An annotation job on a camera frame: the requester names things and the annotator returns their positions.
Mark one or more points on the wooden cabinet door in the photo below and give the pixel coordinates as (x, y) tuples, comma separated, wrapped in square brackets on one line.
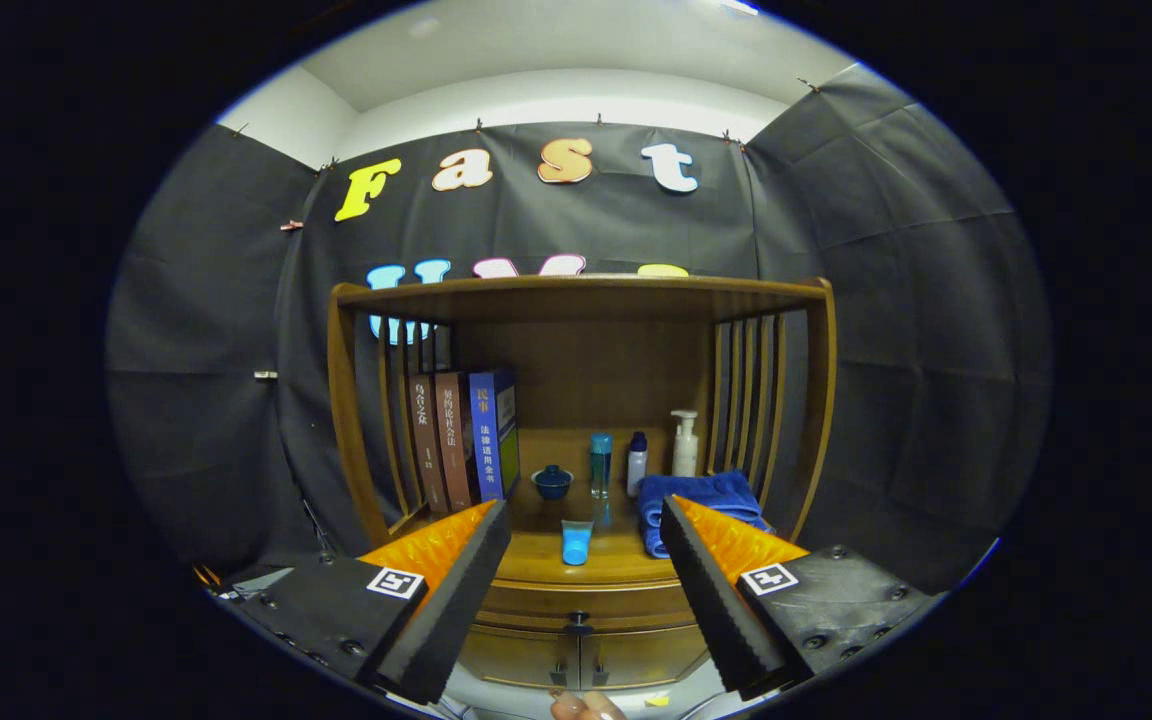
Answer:
[(641, 656), (526, 660)]

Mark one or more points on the dark brown book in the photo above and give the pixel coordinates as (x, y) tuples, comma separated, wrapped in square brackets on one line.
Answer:
[(424, 440)]

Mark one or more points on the reddish brown book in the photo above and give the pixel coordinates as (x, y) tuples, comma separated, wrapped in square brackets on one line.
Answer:
[(452, 440)]

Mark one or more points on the folded blue towel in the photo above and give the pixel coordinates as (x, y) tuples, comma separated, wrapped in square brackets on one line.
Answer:
[(706, 492)]

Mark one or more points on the wooden drawer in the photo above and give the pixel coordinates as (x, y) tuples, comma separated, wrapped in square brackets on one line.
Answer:
[(536, 603)]

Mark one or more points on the wooden cabinet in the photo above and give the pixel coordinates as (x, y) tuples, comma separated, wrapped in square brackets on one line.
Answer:
[(586, 370)]

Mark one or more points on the light blue tube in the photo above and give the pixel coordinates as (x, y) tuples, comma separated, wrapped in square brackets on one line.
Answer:
[(576, 545)]

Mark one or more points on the white bottle blue cap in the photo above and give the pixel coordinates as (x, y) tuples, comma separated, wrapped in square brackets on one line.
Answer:
[(637, 468)]

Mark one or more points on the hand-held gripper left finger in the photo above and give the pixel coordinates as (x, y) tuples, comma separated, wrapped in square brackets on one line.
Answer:
[(456, 610)]

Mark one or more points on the thick blue book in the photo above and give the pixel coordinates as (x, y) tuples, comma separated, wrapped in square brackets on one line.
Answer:
[(486, 435)]

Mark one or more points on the wooden countertop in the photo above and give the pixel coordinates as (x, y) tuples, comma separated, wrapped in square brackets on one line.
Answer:
[(621, 555)]

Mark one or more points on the white pump bottle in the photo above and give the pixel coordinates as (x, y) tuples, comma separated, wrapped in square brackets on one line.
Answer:
[(686, 455)]

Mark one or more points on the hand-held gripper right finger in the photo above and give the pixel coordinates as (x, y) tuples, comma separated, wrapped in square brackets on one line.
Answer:
[(716, 610)]

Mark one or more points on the blue lidded teacup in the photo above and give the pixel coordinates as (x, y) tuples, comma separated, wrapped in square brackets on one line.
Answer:
[(552, 484)]

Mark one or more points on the clear teal bottle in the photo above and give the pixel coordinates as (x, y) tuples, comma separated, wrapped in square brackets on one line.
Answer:
[(601, 468)]

